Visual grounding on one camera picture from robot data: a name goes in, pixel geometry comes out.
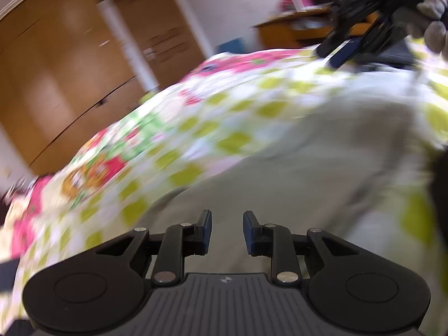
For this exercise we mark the colourful checked bed quilt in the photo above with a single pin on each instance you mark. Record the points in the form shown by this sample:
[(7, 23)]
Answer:
[(87, 268)]

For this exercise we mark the wooden sideboard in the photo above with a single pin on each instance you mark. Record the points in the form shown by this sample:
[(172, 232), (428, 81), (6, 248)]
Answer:
[(296, 29)]

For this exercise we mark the brown wooden door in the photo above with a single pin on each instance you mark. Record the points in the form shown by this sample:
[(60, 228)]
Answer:
[(163, 37)]

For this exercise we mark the right gloved hand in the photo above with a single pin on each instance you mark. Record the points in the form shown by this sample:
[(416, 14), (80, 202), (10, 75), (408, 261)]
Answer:
[(427, 21)]

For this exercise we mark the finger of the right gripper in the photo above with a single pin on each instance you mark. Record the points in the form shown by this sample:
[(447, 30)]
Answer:
[(374, 41), (333, 41)]

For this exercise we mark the wooden wardrobe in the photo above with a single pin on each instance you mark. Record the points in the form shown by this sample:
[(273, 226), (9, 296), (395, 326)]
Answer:
[(64, 77)]

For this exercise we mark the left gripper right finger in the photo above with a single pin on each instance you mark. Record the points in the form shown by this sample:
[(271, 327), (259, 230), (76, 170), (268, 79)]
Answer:
[(277, 243)]

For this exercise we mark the black folded garment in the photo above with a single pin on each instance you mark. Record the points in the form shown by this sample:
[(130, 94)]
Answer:
[(438, 189)]

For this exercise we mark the blue foam mat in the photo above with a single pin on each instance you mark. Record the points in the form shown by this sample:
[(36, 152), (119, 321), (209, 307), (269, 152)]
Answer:
[(235, 46)]

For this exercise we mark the folded dark grey pants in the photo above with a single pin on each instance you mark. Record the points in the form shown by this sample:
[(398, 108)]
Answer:
[(399, 55)]

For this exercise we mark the grey-green pants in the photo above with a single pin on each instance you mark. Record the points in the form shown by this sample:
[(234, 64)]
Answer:
[(358, 166)]

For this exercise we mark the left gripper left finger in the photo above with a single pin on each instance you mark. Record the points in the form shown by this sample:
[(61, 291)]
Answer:
[(176, 244)]

